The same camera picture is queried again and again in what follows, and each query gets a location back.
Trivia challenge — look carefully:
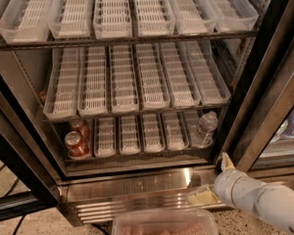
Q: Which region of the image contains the black cable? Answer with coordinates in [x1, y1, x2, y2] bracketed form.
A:
[11, 214, 26, 235]

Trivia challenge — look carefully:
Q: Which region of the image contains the bottom shelf tray one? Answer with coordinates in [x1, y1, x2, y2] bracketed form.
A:
[66, 118, 94, 161]

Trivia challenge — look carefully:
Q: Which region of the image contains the bottom shelf tray three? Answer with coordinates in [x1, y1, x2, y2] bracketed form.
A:
[119, 116, 141, 156]

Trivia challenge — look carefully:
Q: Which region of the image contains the glass fridge door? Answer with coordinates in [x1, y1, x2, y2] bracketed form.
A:
[231, 17, 294, 181]

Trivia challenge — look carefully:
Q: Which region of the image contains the middle shelf tray four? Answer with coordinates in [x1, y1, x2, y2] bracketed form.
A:
[135, 44, 171, 110]

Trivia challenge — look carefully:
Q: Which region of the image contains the top shelf tray four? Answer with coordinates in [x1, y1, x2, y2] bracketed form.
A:
[133, 0, 175, 37]

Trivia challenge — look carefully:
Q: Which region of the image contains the bottom shelf tray two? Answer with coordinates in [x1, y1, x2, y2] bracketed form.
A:
[94, 117, 116, 158]

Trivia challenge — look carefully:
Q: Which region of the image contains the middle shelf tray one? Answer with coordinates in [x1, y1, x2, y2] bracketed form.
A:
[43, 48, 80, 120]

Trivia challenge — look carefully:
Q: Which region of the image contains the shelf tray six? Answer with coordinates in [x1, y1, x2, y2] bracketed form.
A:
[185, 40, 231, 105]
[209, 0, 259, 32]
[182, 110, 213, 149]

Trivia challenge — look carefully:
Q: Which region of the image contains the red soda can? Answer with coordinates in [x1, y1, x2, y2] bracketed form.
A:
[65, 131, 90, 160]
[69, 118, 90, 139]

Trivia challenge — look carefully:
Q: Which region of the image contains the top shelf tray three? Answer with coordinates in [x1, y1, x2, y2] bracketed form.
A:
[93, 0, 132, 39]

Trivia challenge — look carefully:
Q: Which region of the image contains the bottom shelf tray four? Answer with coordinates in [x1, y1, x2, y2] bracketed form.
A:
[141, 114, 165, 153]

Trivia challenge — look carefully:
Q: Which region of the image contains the shelf tray two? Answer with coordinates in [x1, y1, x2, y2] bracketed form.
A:
[94, 117, 116, 158]
[77, 46, 108, 118]
[48, 0, 93, 39]

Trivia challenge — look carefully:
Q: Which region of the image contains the top shelf tray one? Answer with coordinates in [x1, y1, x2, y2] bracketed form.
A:
[0, 0, 53, 44]

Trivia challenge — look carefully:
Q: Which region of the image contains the shelf tray five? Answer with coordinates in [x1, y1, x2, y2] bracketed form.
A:
[159, 42, 201, 108]
[162, 112, 188, 151]
[169, 0, 218, 35]

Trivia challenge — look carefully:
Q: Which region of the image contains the top shelf tray five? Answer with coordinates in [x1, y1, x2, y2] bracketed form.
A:
[169, 0, 218, 35]

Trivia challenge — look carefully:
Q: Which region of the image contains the clear plastic food container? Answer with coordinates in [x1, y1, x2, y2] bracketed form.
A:
[112, 210, 219, 235]

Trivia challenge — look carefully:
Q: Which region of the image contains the stainless steel fridge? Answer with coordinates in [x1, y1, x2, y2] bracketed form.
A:
[0, 0, 294, 226]

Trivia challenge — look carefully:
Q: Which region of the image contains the bottom shelf tray five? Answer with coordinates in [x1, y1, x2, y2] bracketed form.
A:
[162, 112, 188, 151]

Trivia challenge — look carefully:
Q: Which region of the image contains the front red soda can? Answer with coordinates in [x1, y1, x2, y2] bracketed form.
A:
[65, 131, 90, 160]

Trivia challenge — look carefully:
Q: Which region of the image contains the shelf tray four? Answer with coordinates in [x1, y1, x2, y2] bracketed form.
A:
[141, 114, 165, 153]
[135, 44, 171, 110]
[133, 0, 175, 37]

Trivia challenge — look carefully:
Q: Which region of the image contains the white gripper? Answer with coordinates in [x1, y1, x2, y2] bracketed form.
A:
[185, 152, 264, 210]

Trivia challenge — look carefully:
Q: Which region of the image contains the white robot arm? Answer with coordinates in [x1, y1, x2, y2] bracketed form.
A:
[186, 153, 294, 235]

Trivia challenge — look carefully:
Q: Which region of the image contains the shelf tray one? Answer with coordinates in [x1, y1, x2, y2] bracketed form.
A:
[66, 118, 94, 161]
[0, 0, 53, 44]
[43, 48, 80, 120]

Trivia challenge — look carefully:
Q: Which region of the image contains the bottom shelf tray six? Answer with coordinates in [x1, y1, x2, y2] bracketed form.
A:
[182, 110, 213, 149]

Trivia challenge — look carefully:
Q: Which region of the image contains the middle shelf tray six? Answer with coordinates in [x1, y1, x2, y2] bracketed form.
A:
[185, 40, 231, 105]

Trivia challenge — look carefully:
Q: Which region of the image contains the rear red soda can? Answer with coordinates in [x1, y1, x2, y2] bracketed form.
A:
[69, 118, 90, 139]

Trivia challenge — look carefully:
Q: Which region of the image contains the middle shelf tray five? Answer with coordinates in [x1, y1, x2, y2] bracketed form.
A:
[159, 42, 201, 108]

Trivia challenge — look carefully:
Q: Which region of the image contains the clear plastic water bottle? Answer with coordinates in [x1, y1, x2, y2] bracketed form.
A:
[193, 111, 219, 148]

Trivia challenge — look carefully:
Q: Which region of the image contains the shelf tray three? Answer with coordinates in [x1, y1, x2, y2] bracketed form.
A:
[119, 116, 141, 156]
[93, 0, 132, 39]
[109, 45, 139, 113]

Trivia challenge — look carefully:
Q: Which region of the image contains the middle shelf tray two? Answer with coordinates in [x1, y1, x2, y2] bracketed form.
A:
[77, 46, 108, 118]

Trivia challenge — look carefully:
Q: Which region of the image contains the top shelf tray two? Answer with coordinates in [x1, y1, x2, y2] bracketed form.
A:
[48, 0, 93, 39]

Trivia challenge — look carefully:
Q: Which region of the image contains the top shelf tray six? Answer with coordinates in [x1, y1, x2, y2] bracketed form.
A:
[209, 0, 259, 32]

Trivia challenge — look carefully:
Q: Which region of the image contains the middle shelf tray three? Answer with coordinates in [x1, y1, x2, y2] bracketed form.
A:
[109, 45, 139, 113]

